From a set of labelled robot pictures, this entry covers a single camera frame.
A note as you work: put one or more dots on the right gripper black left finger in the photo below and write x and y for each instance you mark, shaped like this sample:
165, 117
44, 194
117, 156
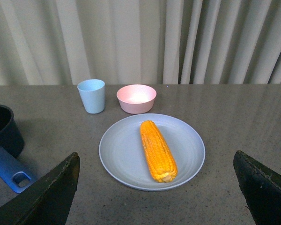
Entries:
47, 201

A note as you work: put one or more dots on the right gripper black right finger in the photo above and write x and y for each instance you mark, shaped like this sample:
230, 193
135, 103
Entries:
261, 187

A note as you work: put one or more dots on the yellow corn cob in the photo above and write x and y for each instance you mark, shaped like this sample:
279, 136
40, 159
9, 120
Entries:
161, 163

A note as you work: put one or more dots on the dark blue saucepan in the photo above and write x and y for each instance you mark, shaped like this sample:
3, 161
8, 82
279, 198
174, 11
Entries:
12, 172

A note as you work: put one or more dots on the light blue plate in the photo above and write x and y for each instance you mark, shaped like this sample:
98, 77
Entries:
121, 151

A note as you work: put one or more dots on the light blue cup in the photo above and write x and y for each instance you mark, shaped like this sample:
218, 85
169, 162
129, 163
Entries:
92, 93

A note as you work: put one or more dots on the pink bowl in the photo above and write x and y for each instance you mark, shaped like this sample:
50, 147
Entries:
136, 98

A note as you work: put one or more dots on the white pleated curtain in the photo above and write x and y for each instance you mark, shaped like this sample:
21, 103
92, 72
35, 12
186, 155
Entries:
50, 42

